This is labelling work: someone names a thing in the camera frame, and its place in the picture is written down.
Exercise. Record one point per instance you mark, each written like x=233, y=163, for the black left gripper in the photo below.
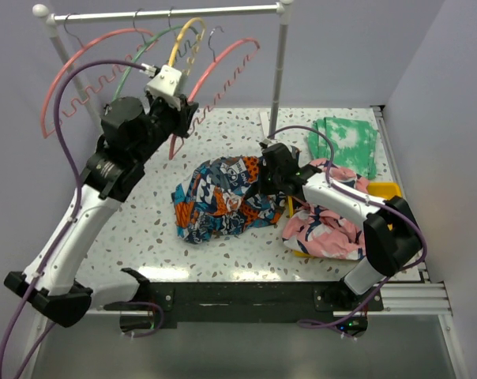
x=182, y=117

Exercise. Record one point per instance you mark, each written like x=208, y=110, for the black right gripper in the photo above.
x=263, y=167

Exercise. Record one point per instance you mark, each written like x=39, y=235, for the blue orange patterned shorts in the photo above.
x=220, y=198

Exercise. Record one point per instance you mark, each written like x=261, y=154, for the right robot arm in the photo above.
x=391, y=235

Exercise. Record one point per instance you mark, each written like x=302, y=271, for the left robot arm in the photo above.
x=131, y=135

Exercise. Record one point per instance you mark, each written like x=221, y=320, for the yellow hanger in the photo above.
x=187, y=44

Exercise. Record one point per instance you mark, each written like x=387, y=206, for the pink floral shorts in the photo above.
x=320, y=232

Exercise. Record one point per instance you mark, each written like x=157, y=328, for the green hanger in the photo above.
x=140, y=51

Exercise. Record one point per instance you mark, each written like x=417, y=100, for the green tie-dye cloth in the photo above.
x=354, y=143

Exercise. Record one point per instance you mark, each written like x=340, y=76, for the white clothes rack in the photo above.
x=51, y=23

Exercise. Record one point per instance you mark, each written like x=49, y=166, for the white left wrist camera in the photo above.
x=166, y=82

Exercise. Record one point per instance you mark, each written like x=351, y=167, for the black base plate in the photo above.
x=165, y=305

